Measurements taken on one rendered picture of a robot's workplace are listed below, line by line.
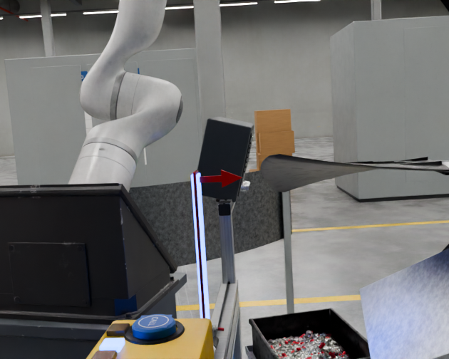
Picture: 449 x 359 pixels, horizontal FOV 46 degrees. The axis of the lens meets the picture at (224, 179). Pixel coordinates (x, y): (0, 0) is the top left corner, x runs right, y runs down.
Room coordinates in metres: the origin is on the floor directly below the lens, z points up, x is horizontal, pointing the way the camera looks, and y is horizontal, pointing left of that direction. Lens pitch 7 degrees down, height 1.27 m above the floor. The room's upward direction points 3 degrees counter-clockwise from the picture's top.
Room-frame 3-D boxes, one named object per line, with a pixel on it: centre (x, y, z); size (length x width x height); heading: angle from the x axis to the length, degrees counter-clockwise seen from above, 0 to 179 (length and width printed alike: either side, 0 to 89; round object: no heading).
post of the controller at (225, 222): (1.25, 0.00, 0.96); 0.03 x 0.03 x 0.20; 85
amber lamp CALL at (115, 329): (0.48, 0.11, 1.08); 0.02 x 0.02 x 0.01; 85
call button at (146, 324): (0.47, 0.07, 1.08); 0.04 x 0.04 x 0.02
